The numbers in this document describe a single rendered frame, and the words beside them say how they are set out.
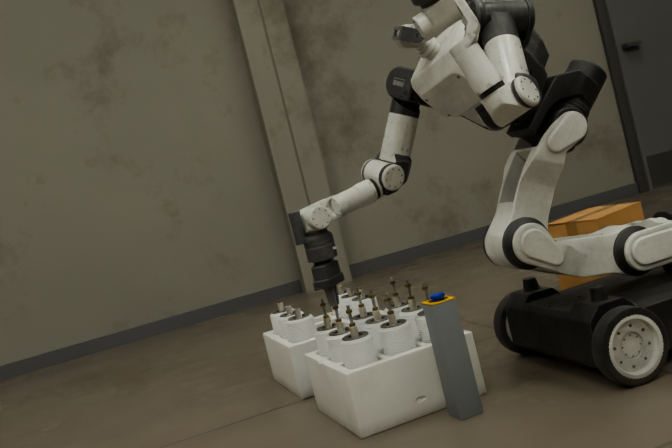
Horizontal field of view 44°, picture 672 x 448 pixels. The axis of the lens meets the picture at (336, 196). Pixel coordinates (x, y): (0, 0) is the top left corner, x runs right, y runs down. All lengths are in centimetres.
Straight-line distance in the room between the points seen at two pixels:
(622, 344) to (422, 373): 53
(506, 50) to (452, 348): 77
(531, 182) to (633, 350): 51
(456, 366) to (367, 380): 24
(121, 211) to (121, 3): 123
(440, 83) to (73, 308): 327
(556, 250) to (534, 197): 16
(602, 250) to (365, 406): 80
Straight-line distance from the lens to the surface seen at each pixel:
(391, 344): 233
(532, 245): 229
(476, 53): 194
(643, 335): 228
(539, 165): 234
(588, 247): 244
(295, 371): 280
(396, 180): 244
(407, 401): 233
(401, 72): 246
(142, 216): 505
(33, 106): 509
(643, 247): 248
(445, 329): 220
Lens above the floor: 73
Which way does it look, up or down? 2 degrees down
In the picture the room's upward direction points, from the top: 14 degrees counter-clockwise
